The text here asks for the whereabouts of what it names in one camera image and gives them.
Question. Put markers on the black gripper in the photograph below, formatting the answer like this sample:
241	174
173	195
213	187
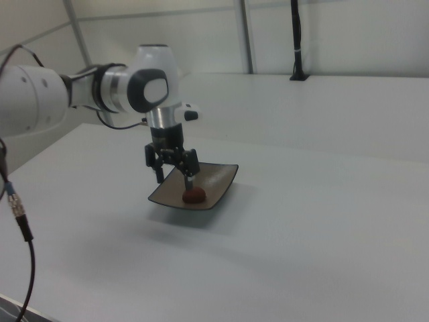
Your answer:
166	137

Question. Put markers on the small dark red food item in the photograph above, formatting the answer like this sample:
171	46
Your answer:
194	196

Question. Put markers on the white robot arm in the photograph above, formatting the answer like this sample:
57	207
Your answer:
33	97

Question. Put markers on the square brown ceramic plate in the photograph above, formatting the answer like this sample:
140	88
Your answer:
218	181

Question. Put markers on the grey metal frame post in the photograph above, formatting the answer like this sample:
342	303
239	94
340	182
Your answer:
248	37
78	30

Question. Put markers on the black pole mount with clamp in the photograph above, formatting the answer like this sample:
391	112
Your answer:
297	40

